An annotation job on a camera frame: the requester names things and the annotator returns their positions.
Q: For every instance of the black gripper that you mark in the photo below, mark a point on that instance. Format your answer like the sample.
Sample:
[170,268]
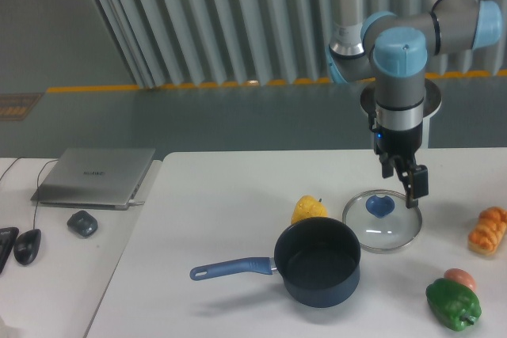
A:
[402,146]

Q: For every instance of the brown egg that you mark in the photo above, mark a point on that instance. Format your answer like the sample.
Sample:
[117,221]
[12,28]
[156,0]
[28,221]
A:
[460,276]

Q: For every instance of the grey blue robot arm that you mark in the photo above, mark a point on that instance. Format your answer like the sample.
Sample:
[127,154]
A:
[394,51]

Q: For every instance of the glass pot lid blue knob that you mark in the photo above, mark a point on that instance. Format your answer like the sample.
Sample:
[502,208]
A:
[381,220]

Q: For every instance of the yellow bell pepper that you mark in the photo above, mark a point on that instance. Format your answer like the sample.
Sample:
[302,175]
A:
[308,207]

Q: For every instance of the orange braided bread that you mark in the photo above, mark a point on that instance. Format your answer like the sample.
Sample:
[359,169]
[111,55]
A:
[488,232]

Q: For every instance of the dark blue saucepan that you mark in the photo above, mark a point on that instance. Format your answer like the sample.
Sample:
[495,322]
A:
[318,259]

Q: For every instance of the green bell pepper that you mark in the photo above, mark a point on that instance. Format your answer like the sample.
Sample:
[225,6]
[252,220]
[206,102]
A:
[453,304]

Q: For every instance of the white folding partition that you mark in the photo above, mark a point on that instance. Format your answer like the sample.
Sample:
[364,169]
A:
[265,42]

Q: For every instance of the silver laptop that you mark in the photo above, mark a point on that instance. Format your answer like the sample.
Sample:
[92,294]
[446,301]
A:
[98,178]

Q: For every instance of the black computer mouse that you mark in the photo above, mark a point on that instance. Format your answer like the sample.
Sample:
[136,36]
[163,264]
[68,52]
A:
[26,247]

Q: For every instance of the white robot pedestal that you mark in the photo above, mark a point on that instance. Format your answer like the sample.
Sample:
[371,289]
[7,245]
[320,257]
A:
[432,103]

